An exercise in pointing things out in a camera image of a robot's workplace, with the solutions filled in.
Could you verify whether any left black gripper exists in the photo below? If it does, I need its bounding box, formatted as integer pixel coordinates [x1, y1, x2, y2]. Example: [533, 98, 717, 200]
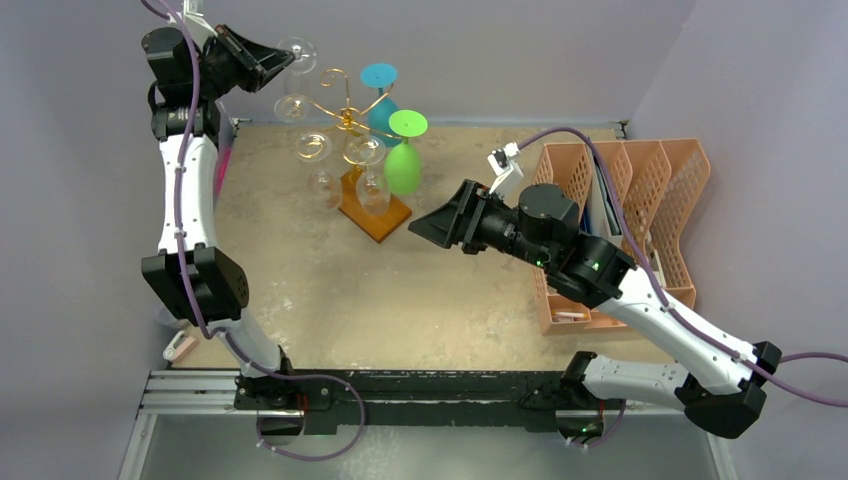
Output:
[193, 26, 293, 102]

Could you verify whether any clear wine glass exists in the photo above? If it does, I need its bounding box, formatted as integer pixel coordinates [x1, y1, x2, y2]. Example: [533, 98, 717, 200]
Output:
[343, 135, 391, 216]
[277, 37, 318, 95]
[295, 131, 343, 210]
[273, 94, 313, 124]

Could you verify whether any green plastic goblet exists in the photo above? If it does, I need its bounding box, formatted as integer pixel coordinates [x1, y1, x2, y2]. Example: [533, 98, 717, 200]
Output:
[383, 109, 429, 195]

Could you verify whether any blue plastic goblet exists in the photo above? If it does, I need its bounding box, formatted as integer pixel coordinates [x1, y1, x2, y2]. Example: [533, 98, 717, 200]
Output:
[360, 63, 401, 148]

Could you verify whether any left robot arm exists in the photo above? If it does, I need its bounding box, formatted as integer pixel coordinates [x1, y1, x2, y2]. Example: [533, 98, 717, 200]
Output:
[141, 24, 298, 409]

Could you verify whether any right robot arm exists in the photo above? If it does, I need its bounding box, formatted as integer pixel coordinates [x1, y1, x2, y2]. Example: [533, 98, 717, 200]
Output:
[409, 180, 782, 439]

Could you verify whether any orange plastic file organizer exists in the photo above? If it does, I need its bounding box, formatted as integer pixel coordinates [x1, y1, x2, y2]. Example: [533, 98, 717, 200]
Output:
[532, 138, 711, 335]

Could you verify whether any pink white small device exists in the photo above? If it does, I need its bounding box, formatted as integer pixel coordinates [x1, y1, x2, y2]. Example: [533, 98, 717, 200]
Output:
[162, 331, 199, 363]

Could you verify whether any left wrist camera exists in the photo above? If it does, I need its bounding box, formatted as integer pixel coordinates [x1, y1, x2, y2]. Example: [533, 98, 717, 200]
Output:
[169, 0, 217, 46]

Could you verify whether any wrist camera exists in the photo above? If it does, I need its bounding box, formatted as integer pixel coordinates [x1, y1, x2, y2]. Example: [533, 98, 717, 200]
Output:
[169, 0, 217, 46]
[487, 142, 524, 200]

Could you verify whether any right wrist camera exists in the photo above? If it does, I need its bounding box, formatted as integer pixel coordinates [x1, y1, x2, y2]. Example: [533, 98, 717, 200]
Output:
[487, 142, 524, 200]

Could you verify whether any gold wire wine glass rack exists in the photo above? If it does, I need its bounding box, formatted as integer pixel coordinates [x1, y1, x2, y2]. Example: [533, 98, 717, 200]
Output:
[283, 63, 411, 244]

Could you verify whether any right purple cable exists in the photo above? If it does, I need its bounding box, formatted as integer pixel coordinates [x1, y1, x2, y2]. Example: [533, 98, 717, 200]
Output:
[516, 127, 848, 409]

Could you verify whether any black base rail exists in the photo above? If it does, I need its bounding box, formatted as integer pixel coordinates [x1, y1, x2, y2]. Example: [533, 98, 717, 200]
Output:
[135, 368, 723, 439]

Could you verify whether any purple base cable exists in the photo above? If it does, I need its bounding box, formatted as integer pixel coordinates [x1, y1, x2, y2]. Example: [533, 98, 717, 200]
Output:
[225, 334, 367, 463]

